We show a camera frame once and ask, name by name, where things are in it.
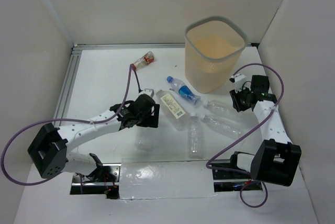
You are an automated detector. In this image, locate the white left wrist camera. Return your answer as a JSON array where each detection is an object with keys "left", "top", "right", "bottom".
[{"left": 139, "top": 88, "right": 154, "bottom": 98}]

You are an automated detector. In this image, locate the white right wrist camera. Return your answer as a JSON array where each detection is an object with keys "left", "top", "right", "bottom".
[{"left": 229, "top": 73, "right": 246, "bottom": 93}]

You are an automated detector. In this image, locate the clear crushed plastic bottle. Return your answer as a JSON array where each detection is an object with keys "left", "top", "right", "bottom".
[{"left": 200, "top": 115, "right": 244, "bottom": 139}]

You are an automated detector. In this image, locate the white label clear bottle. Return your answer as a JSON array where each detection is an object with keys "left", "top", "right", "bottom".
[{"left": 156, "top": 89, "right": 190, "bottom": 131}]

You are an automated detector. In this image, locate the clear bottle white cap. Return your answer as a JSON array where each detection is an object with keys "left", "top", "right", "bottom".
[{"left": 135, "top": 128, "right": 156, "bottom": 151}]

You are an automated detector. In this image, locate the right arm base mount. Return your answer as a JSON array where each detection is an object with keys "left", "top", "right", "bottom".
[{"left": 210, "top": 160, "right": 263, "bottom": 193}]

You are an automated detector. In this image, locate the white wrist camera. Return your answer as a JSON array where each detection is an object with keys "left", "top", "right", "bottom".
[
  {"left": 139, "top": 88, "right": 154, "bottom": 98},
  {"left": 229, "top": 73, "right": 246, "bottom": 93}
]

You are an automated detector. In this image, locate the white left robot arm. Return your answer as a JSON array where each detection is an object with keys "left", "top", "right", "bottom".
[{"left": 28, "top": 94, "right": 160, "bottom": 182}]

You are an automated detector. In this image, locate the blue label plastic bottle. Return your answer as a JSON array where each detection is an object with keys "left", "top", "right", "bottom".
[{"left": 166, "top": 76, "right": 201, "bottom": 106}]

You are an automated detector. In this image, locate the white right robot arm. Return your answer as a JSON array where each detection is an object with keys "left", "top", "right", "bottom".
[{"left": 228, "top": 73, "right": 302, "bottom": 186}]

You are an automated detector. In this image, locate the red cap small bottle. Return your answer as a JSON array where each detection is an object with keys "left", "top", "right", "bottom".
[{"left": 131, "top": 51, "right": 155, "bottom": 70}]

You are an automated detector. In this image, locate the clear upright-lying bottle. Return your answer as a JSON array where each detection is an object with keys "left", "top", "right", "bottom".
[{"left": 187, "top": 113, "right": 204, "bottom": 159}]

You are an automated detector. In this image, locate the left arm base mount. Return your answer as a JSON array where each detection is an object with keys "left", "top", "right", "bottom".
[{"left": 70, "top": 163, "right": 121, "bottom": 199}]

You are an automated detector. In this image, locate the beige ribbed plastic bin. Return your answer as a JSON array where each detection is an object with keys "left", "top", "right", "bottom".
[{"left": 184, "top": 16, "right": 248, "bottom": 94}]

